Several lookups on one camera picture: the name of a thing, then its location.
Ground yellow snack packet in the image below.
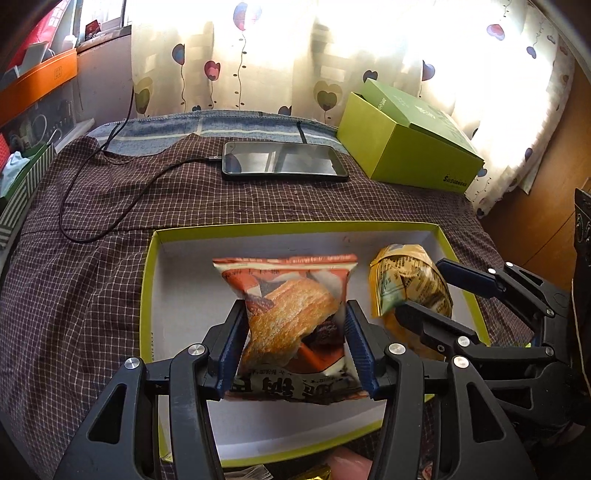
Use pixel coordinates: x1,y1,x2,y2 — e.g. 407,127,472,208
369,244,453,360

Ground orange bread snack packet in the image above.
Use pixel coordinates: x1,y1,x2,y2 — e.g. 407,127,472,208
212,254,366,405

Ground wooden wardrobe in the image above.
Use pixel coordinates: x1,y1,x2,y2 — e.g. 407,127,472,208
482,66,590,290

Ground green lidded gift box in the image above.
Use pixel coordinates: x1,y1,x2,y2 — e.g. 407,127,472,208
337,79,484,194

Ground plaid bed sheet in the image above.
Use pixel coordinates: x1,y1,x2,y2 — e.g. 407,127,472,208
0,133,537,480

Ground heart pattern curtain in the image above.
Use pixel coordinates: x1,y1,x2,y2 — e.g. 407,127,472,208
126,1,575,216

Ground black smartphone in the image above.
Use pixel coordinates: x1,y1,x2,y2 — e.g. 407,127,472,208
221,141,349,181

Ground striped green white box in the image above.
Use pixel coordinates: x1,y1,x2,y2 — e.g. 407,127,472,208
1,145,55,249

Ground blue striped towel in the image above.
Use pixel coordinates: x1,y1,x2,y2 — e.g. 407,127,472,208
107,110,346,156

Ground orange storage box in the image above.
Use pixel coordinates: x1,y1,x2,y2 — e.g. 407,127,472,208
0,48,77,126

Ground red white carton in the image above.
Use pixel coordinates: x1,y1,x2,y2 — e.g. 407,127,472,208
6,0,70,70

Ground black charging cable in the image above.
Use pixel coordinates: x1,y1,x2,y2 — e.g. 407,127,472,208
58,87,223,244

